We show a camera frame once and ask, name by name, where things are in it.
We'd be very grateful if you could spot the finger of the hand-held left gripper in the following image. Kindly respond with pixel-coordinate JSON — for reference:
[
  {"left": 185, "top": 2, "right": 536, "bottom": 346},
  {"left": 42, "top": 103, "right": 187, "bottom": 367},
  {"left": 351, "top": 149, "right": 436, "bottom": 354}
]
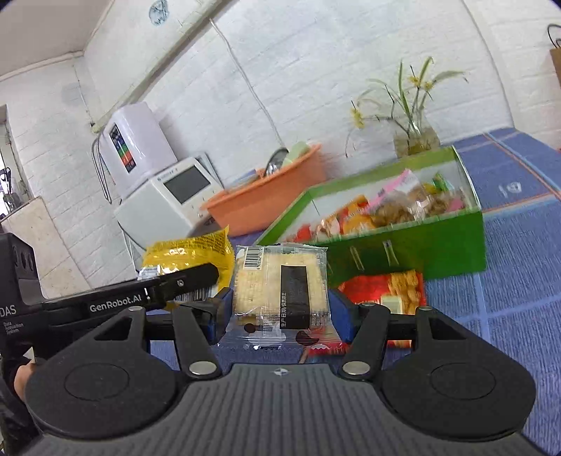
[{"left": 148, "top": 263, "right": 221, "bottom": 304}]

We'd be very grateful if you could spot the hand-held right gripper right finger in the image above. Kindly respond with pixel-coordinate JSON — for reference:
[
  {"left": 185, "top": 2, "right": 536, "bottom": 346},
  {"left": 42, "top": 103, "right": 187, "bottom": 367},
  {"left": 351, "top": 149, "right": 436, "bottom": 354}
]
[{"left": 329, "top": 288, "right": 472, "bottom": 381}]

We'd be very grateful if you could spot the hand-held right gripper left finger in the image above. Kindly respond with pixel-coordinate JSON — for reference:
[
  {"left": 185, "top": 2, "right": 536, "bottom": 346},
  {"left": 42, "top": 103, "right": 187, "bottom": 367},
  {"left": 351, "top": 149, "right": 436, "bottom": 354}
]
[{"left": 94, "top": 287, "right": 234, "bottom": 381}]

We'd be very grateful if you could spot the yellow snack packet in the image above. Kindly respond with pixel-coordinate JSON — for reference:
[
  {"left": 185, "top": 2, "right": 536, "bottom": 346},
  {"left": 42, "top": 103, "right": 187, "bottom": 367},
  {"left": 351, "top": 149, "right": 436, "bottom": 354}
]
[{"left": 137, "top": 226, "right": 235, "bottom": 303}]

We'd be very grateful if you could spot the clear cracker packet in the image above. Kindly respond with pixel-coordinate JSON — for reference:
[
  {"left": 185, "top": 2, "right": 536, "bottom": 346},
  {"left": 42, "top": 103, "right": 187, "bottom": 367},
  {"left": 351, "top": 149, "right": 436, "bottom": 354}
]
[{"left": 221, "top": 244, "right": 340, "bottom": 350}]

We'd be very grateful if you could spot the red snack packet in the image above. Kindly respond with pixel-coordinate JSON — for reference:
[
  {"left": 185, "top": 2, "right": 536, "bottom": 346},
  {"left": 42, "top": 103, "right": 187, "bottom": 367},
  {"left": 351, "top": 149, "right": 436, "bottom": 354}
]
[{"left": 302, "top": 269, "right": 428, "bottom": 356}]

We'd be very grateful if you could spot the green cardboard box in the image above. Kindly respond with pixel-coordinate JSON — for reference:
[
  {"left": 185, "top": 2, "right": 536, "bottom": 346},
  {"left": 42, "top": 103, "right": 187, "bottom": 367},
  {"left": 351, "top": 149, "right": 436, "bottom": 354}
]
[{"left": 254, "top": 146, "right": 488, "bottom": 288}]

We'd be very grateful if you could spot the pile of snack packets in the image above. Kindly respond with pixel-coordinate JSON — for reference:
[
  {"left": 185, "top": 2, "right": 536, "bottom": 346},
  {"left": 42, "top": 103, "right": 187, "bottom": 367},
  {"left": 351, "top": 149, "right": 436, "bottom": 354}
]
[{"left": 298, "top": 169, "right": 472, "bottom": 242}]

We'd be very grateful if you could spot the person's left hand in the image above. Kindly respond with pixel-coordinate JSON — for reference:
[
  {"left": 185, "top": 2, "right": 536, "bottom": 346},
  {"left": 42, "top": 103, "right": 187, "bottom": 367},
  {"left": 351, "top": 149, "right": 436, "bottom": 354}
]
[{"left": 14, "top": 362, "right": 36, "bottom": 398}]

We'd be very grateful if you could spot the white appliance with screen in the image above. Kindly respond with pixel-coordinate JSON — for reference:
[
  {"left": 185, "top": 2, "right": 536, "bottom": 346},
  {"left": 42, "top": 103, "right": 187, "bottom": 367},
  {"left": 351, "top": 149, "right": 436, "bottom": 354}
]
[{"left": 114, "top": 151, "right": 225, "bottom": 259}]

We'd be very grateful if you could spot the orange plastic basin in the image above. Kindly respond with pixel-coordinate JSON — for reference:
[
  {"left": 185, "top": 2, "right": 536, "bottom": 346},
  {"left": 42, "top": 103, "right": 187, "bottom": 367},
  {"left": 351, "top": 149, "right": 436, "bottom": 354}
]
[{"left": 201, "top": 144, "right": 327, "bottom": 237}]

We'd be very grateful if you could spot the round metal lid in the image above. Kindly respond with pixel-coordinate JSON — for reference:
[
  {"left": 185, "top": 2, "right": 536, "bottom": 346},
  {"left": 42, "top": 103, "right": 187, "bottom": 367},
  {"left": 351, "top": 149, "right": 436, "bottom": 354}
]
[{"left": 265, "top": 148, "right": 290, "bottom": 176}]

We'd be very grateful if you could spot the white water purifier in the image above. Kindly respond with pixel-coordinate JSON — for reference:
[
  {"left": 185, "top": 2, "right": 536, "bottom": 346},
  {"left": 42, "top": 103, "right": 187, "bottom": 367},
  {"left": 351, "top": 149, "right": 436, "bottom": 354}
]
[{"left": 101, "top": 103, "right": 178, "bottom": 198}]

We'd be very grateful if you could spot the pale green dish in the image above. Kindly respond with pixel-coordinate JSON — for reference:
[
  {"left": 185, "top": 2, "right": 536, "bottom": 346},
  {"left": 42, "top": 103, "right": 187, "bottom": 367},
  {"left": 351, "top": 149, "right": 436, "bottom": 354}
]
[{"left": 280, "top": 141, "right": 313, "bottom": 167}]

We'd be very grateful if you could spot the glass vase with plant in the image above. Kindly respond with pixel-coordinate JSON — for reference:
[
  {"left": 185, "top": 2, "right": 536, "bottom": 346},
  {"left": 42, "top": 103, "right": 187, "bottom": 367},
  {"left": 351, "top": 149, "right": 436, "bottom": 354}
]
[{"left": 344, "top": 56, "right": 467, "bottom": 156}]

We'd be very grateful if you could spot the brown paper bag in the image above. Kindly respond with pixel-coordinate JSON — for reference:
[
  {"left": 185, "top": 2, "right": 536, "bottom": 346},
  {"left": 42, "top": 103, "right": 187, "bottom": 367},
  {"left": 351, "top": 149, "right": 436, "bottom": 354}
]
[{"left": 547, "top": 24, "right": 561, "bottom": 88}]

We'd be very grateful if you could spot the grey metal hose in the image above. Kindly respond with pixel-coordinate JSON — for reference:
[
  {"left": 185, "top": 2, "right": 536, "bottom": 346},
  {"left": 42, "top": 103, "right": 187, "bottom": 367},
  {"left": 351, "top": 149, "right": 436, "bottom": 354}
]
[{"left": 91, "top": 134, "right": 113, "bottom": 204}]

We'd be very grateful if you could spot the white wall cable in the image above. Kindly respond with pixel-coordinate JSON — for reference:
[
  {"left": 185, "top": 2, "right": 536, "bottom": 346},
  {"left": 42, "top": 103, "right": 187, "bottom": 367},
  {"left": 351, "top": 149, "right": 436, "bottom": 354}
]
[{"left": 210, "top": 18, "right": 285, "bottom": 147}]

